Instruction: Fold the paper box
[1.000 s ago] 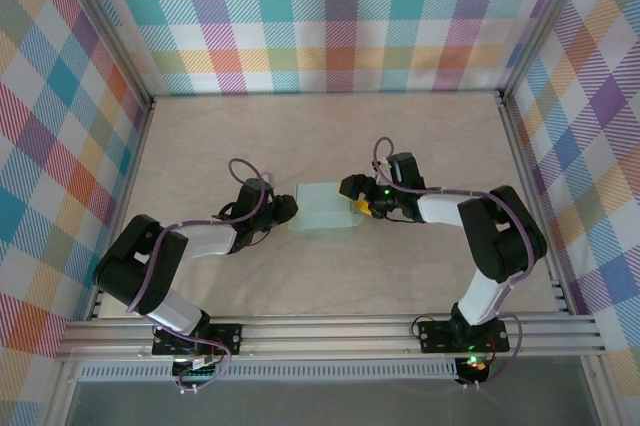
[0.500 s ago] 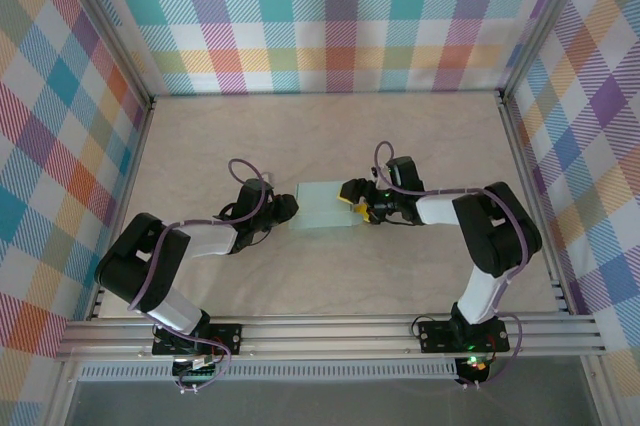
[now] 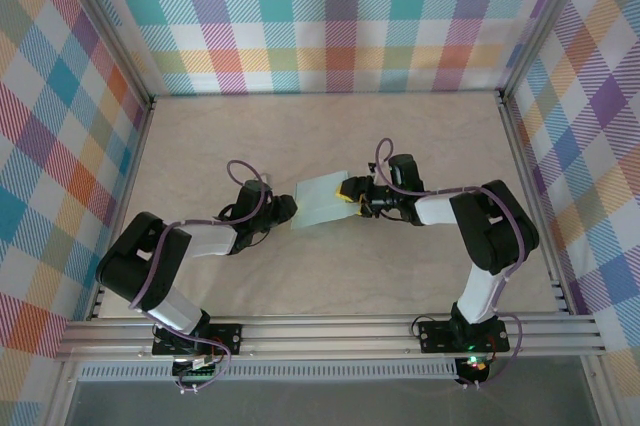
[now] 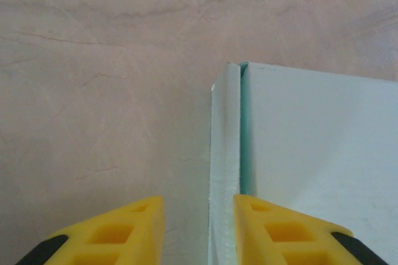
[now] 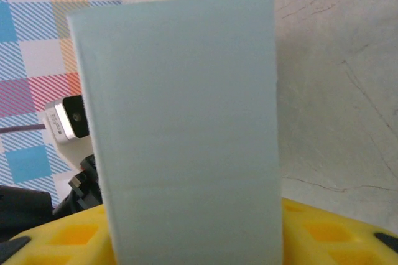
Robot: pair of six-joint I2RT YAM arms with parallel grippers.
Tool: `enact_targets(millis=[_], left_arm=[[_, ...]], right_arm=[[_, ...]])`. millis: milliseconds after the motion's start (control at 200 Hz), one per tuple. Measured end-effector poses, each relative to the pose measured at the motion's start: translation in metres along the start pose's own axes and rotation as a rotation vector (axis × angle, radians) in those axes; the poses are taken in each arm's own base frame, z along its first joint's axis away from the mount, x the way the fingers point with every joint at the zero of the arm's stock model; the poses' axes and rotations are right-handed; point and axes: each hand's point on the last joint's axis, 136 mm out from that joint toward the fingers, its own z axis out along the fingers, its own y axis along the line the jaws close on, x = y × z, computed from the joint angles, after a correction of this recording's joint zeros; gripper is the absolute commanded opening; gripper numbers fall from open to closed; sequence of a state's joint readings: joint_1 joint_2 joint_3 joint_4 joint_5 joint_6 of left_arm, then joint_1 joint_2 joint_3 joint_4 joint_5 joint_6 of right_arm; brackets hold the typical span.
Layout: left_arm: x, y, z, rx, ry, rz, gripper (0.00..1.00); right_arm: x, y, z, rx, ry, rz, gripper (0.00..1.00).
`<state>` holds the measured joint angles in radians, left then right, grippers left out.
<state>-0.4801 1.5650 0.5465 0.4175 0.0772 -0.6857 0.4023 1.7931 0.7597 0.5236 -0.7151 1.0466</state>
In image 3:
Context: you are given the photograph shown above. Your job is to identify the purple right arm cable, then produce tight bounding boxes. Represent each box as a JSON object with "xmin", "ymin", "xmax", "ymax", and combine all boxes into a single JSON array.
[{"xmin": 374, "ymin": 138, "xmax": 526, "ymax": 390}]

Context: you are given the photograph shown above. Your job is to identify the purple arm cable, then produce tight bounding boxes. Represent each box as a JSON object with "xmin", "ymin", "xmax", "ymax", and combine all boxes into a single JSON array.
[
  {"xmin": 374, "ymin": 138, "xmax": 526, "ymax": 390},
  {"xmin": 127, "ymin": 160, "xmax": 274, "ymax": 393}
]

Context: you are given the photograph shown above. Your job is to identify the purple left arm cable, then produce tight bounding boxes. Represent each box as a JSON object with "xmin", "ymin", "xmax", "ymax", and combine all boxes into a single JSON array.
[{"xmin": 127, "ymin": 160, "xmax": 274, "ymax": 393}]

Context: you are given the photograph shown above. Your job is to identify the aluminium side rail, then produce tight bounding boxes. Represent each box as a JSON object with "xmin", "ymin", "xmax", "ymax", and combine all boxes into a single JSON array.
[
  {"xmin": 497, "ymin": 93, "xmax": 574, "ymax": 317},
  {"xmin": 87, "ymin": 95, "xmax": 157, "ymax": 322}
]

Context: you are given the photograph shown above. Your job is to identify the aluminium frame post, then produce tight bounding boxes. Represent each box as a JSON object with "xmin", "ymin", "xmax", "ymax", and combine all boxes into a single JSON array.
[
  {"xmin": 497, "ymin": 0, "xmax": 599, "ymax": 107},
  {"xmin": 49, "ymin": 0, "xmax": 156, "ymax": 112}
]

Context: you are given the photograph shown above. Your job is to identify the long aluminium mounting rail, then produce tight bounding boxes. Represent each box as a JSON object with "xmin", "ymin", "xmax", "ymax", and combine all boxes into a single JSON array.
[{"xmin": 54, "ymin": 315, "xmax": 609, "ymax": 362}]

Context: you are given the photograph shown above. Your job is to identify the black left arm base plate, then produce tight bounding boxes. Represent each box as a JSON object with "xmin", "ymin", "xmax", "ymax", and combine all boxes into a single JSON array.
[{"xmin": 151, "ymin": 324, "xmax": 245, "ymax": 357}]

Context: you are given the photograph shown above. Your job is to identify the light teal paper box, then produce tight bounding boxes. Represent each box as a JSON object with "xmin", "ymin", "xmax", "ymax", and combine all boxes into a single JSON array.
[{"xmin": 289, "ymin": 170, "xmax": 361, "ymax": 232}]

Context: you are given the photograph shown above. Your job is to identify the aluminium frame leg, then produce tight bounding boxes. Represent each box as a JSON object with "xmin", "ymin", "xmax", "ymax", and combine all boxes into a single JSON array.
[
  {"xmin": 579, "ymin": 353, "xmax": 619, "ymax": 426},
  {"xmin": 47, "ymin": 360, "xmax": 81, "ymax": 426}
]

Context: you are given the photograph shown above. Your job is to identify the control board with green terminal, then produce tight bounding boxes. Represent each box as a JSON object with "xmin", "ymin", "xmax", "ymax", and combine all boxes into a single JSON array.
[{"xmin": 172, "ymin": 354, "xmax": 224, "ymax": 383}]

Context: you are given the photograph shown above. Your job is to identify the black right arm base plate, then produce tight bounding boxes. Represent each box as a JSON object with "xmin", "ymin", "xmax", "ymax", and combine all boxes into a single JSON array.
[{"xmin": 417, "ymin": 318, "xmax": 511, "ymax": 354}]

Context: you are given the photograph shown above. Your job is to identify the grey slotted cable duct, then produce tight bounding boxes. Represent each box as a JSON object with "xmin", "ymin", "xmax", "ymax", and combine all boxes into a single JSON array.
[{"xmin": 77, "ymin": 364, "xmax": 459, "ymax": 382}]

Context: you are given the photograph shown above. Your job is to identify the control board with lit LEDs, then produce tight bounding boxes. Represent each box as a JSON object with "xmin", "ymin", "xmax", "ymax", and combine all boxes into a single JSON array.
[{"xmin": 457, "ymin": 353, "xmax": 491, "ymax": 383}]

